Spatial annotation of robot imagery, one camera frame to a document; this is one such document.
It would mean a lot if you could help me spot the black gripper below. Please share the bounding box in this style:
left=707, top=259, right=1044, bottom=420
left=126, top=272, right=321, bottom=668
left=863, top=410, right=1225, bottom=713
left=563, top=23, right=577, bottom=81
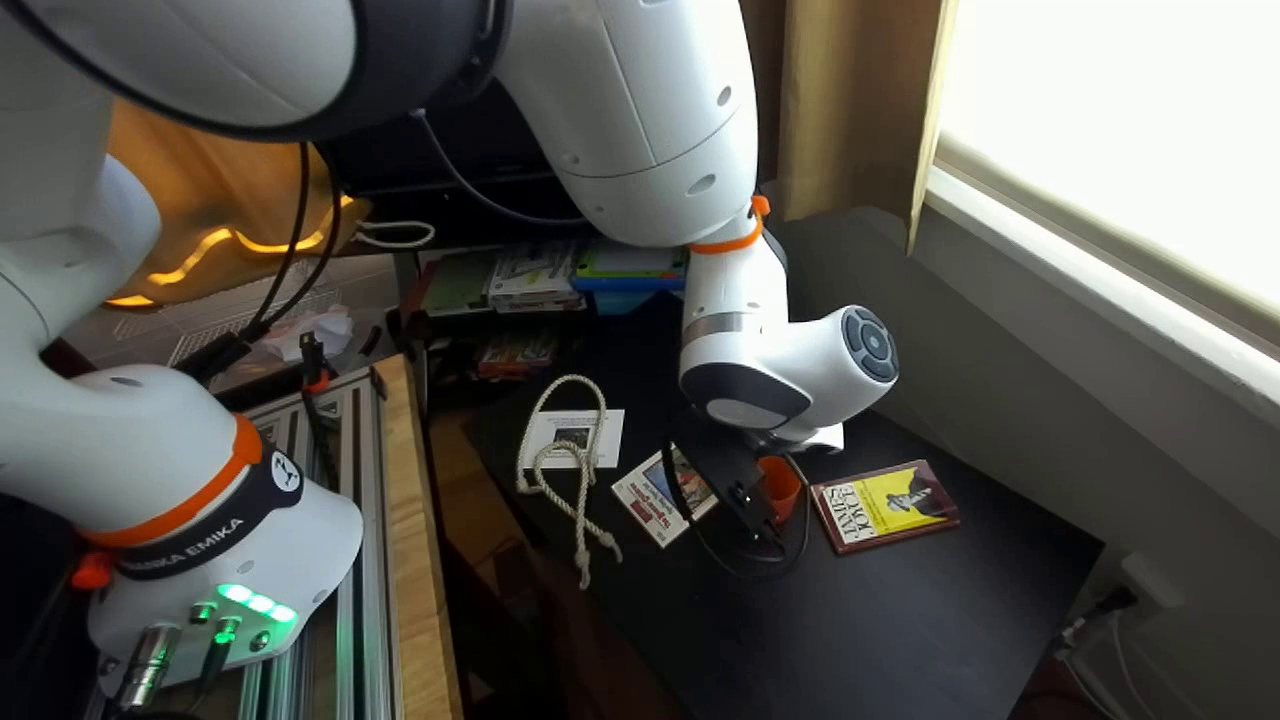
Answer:
left=691, top=443, right=809, bottom=566

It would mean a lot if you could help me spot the yellow cover book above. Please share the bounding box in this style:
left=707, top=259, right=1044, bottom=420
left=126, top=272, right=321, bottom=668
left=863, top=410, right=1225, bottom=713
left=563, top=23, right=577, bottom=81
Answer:
left=809, top=458, right=964, bottom=562

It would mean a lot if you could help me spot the red blue game box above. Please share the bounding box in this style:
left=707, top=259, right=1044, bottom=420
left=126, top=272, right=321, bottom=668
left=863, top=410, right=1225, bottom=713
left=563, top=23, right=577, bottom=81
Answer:
left=472, top=332, right=561, bottom=388

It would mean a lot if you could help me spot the wooden robot mounting platform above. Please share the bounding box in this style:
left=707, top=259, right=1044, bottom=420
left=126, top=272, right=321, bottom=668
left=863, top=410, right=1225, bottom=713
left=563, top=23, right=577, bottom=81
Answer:
left=246, top=353, right=464, bottom=720

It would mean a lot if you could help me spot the black TV stand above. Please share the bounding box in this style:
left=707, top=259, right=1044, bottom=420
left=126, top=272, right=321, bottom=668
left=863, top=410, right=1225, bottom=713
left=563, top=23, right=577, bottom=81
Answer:
left=386, top=233, right=705, bottom=404

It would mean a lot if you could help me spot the plain green game box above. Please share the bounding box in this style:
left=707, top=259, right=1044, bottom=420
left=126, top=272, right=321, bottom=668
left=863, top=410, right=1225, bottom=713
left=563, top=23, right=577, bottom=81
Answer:
left=416, top=244, right=500, bottom=320

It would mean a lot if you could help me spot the wide beige curtain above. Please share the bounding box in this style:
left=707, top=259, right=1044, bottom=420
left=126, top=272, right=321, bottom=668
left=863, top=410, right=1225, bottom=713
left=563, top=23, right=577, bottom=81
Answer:
left=744, top=0, right=946, bottom=224

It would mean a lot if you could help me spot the olive green armchair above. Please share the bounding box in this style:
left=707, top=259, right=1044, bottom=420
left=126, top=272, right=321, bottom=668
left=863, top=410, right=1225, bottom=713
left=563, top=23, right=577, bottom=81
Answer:
left=1056, top=543, right=1280, bottom=720

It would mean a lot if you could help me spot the black flat television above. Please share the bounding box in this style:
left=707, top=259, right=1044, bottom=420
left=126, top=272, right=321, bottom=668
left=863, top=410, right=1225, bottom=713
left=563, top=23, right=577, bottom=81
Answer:
left=96, top=77, right=605, bottom=316

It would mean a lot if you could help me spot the bright white framed window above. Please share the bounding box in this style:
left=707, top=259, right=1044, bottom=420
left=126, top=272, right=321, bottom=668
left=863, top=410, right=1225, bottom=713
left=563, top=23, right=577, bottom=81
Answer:
left=915, top=0, right=1280, bottom=404

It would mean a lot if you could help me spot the white braided rope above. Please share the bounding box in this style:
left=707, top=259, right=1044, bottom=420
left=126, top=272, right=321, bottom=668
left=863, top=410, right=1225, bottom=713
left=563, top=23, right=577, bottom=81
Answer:
left=514, top=371, right=633, bottom=591

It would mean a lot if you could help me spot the white cable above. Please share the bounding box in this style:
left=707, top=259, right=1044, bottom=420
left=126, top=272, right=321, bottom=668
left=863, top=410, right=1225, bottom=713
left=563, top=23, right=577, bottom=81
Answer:
left=350, top=217, right=439, bottom=255

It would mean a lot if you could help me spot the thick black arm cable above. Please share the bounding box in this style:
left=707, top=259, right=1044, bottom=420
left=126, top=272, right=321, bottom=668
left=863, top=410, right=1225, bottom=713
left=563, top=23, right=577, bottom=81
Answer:
left=242, top=133, right=356, bottom=346

